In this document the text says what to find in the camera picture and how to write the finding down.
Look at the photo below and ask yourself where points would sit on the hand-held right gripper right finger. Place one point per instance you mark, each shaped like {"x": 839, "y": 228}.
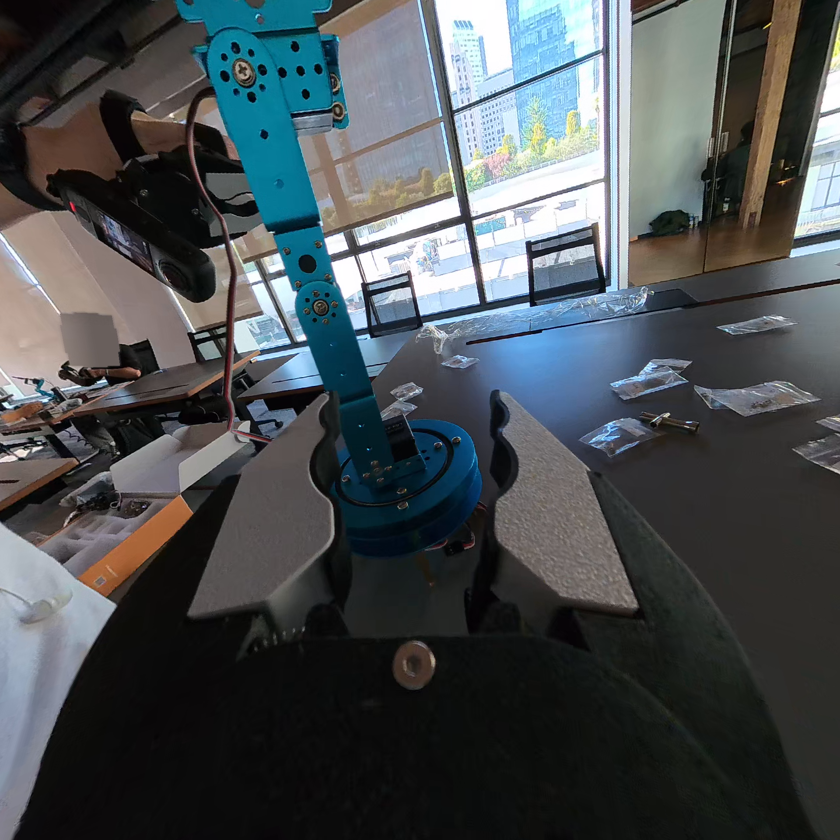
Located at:
{"x": 558, "y": 524}

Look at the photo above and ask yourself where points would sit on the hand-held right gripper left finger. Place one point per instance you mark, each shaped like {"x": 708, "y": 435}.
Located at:
{"x": 269, "y": 524}

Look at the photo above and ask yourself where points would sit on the blue toy robot arm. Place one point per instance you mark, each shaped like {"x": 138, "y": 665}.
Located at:
{"x": 263, "y": 131}

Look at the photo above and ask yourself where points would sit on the grey office desk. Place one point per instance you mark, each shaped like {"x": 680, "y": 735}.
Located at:
{"x": 309, "y": 373}

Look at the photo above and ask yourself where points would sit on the dark grey desk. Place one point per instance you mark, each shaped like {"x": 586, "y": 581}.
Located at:
{"x": 721, "y": 524}

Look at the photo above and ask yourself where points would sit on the wood-edged dark desk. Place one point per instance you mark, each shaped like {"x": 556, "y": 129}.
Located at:
{"x": 171, "y": 380}

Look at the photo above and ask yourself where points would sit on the wooden desk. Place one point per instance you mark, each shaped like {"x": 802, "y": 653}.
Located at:
{"x": 34, "y": 475}

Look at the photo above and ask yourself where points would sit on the person's left hand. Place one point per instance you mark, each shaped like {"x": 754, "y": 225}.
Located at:
{"x": 72, "y": 151}

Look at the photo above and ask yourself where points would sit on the small clear plastic bag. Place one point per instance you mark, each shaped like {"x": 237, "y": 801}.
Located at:
{"x": 617, "y": 436}
{"x": 820, "y": 454}
{"x": 460, "y": 362}
{"x": 407, "y": 392}
{"x": 397, "y": 411}
{"x": 671, "y": 363}
{"x": 754, "y": 324}
{"x": 647, "y": 383}
{"x": 831, "y": 424}

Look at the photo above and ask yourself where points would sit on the white roller blind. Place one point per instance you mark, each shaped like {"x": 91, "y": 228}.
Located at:
{"x": 217, "y": 301}

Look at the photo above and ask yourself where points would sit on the white cardboard box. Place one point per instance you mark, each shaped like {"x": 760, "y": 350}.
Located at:
{"x": 164, "y": 459}

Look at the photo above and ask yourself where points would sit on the orange box with foam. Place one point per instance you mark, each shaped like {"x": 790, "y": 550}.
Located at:
{"x": 138, "y": 544}

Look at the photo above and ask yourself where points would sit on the black smartwatch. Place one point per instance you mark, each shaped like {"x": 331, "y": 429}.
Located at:
{"x": 15, "y": 161}

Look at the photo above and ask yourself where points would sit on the black mesh chair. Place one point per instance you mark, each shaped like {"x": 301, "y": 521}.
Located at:
{"x": 393, "y": 304}
{"x": 207, "y": 342}
{"x": 566, "y": 266}

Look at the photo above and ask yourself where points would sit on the metal cross wrench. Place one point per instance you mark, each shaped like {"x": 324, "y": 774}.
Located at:
{"x": 670, "y": 422}

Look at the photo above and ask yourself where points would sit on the crumpled clear plastic wrap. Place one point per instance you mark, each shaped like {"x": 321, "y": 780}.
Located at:
{"x": 525, "y": 317}

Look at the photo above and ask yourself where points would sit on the large clear plastic bag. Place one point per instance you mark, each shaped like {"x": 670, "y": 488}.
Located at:
{"x": 754, "y": 398}

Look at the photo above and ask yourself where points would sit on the white earphone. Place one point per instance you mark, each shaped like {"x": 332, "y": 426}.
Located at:
{"x": 47, "y": 606}

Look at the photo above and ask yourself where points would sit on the translucent roller blind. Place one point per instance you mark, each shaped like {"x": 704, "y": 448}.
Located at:
{"x": 387, "y": 98}

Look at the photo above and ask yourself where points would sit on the person's white shirt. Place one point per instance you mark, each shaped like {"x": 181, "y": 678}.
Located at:
{"x": 39, "y": 689}

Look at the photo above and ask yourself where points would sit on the green backpack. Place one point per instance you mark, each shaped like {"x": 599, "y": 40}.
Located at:
{"x": 670, "y": 222}

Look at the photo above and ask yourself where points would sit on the wooden pillar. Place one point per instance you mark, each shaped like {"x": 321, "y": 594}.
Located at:
{"x": 772, "y": 110}

